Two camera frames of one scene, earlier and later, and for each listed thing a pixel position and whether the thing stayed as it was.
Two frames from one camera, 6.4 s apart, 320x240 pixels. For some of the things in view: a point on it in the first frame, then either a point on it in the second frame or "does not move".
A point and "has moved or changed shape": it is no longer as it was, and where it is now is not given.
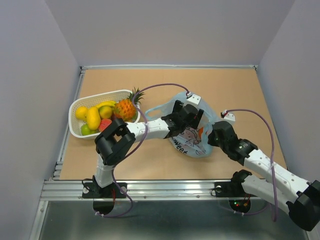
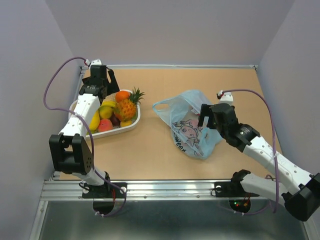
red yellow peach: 104,124 does not move
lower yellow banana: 105,112 does not move
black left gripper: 194,122 -> 113,85
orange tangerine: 201,131 -> 122,95
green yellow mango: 93,118 does not move
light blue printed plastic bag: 194,142 has moved or changed shape
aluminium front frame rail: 71,190 does not move
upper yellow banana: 106,103 does not move
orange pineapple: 126,109 does not move
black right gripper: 211,139 -> 206,110
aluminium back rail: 199,66 does not move
